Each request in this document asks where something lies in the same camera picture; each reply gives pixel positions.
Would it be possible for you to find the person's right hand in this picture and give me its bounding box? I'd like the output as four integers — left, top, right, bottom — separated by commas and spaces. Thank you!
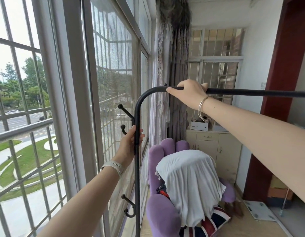
166, 79, 208, 111

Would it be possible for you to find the person's left hand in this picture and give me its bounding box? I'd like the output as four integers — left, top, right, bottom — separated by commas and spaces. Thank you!
113, 126, 145, 168

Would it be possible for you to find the black metal clothes rack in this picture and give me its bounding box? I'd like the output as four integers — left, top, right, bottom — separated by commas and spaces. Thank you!
117, 83, 305, 237

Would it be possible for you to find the person's left forearm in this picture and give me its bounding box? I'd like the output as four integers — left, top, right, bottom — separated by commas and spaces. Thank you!
37, 166, 124, 237

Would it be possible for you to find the person's right forearm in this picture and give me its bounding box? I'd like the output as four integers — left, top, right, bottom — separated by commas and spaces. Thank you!
202, 98, 305, 208

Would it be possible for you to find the silver bangle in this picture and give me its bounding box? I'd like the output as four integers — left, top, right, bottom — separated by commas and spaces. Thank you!
197, 95, 217, 122

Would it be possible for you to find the grey patterned curtain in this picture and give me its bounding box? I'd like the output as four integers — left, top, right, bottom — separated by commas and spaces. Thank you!
149, 0, 192, 148

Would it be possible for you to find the white wristband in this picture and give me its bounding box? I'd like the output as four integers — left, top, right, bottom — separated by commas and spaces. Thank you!
100, 160, 125, 175

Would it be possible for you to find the white open box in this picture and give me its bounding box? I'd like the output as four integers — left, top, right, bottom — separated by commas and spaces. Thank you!
213, 119, 229, 132
190, 118, 209, 132

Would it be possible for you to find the small white framed window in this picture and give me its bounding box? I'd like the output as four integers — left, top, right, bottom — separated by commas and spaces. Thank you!
188, 28, 244, 106

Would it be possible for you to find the white framed sliding window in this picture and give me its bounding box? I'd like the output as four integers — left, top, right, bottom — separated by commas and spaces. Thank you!
32, 0, 153, 237

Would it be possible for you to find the white cloth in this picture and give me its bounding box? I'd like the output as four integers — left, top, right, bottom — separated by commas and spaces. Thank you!
155, 150, 227, 227

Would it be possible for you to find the cream wooden cabinet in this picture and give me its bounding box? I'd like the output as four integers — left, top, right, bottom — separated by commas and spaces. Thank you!
186, 129, 242, 183

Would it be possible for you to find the purple hand-shaped chair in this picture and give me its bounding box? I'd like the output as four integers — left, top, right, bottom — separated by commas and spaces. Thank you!
146, 138, 237, 237

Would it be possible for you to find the white metal security grille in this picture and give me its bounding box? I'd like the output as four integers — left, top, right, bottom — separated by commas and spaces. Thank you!
0, 0, 69, 237

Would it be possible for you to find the flag-patterned cushion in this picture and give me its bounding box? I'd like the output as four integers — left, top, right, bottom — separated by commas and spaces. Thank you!
180, 206, 232, 237

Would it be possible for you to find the brown cardboard box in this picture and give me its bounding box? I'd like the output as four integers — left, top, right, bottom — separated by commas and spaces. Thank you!
267, 175, 294, 210

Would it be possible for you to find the white bathroom scale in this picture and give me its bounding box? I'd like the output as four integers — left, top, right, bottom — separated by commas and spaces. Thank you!
242, 200, 277, 222

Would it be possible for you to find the red-brown door frame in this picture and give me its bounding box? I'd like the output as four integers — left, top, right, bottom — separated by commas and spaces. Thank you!
242, 0, 305, 203

